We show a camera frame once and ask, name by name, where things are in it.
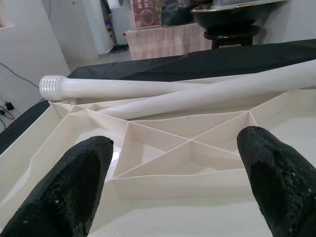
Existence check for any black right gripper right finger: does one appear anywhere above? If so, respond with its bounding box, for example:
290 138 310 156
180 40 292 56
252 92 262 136
236 125 316 237

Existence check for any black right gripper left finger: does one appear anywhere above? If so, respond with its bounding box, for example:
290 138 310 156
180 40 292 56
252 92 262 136
0 135 115 237

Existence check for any white plastic table leg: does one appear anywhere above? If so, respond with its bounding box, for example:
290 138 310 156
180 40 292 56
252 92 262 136
39 75 207 101
100 59 316 122

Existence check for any white plastic table top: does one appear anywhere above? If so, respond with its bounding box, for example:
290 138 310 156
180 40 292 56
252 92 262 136
0 76 316 237

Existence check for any dark floor mop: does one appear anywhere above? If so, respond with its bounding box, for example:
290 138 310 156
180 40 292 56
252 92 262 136
112 44 129 54

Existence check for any black wok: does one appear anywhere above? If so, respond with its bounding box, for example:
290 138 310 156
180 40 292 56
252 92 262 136
189 3 269 32

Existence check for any beige towel table cover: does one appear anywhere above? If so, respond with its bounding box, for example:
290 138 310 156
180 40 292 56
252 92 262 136
125 22 213 60

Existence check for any red food menu poster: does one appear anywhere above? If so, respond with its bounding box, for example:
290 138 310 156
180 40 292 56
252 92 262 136
130 0 162 30

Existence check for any long black wall cable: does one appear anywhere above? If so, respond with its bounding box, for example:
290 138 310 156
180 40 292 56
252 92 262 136
0 62 42 90

